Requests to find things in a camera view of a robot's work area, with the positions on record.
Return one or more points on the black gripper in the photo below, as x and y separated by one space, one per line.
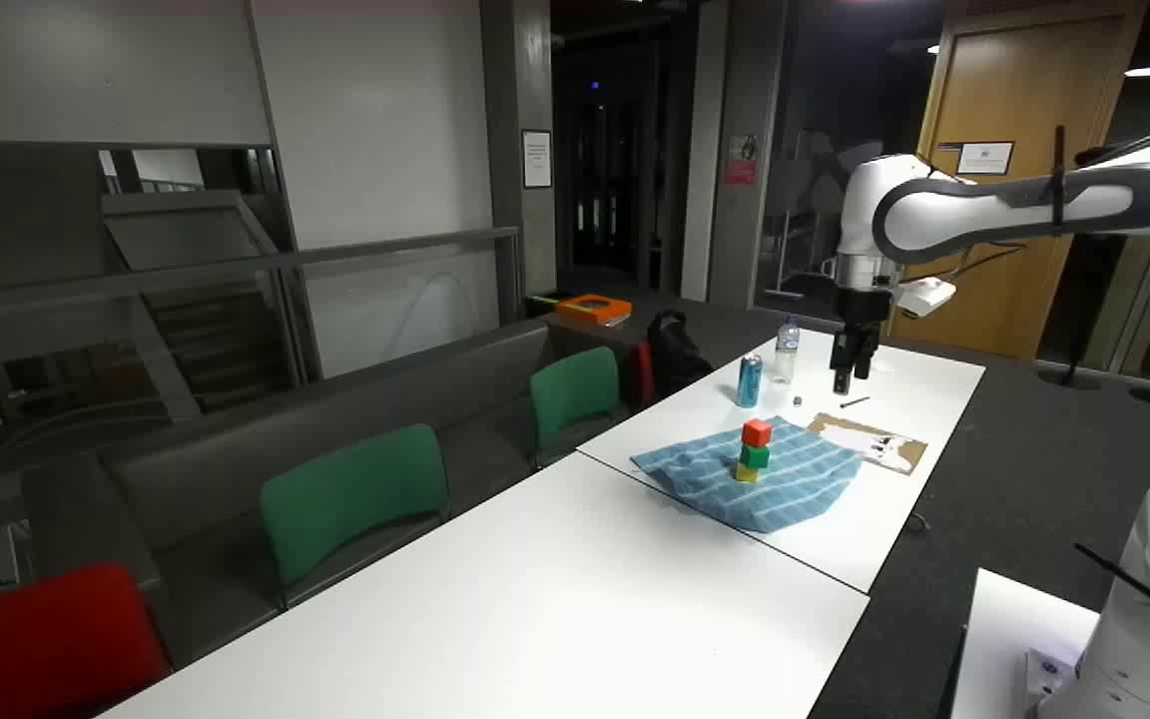
857 317

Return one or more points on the blue striped towel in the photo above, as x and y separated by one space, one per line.
788 484

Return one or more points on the clear plastic bottle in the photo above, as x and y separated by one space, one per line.
786 358

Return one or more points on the brown clipboard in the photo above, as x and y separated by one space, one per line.
877 445

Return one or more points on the blue drink can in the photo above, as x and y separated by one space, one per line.
748 381

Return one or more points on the red block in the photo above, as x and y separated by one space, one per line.
756 432

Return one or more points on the green block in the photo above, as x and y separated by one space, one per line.
751 458

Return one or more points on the yellow block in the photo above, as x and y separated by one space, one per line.
744 473

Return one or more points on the black backpack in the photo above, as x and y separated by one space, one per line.
676 358

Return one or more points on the red chair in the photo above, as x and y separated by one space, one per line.
41 645
644 368

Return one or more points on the black tripod stand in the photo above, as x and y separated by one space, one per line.
1072 365

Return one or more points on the white door sign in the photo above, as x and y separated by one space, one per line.
982 156

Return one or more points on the green chair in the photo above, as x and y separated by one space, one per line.
575 394
358 502

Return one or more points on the wooden door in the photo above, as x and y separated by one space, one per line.
1029 80

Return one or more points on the grey bench seat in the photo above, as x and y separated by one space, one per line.
469 385

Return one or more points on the metal handrail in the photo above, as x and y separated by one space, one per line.
203 273

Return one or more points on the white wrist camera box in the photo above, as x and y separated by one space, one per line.
929 296

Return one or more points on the red wall sign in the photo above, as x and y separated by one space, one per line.
740 173

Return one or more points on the white wall notice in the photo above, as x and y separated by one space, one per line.
535 156

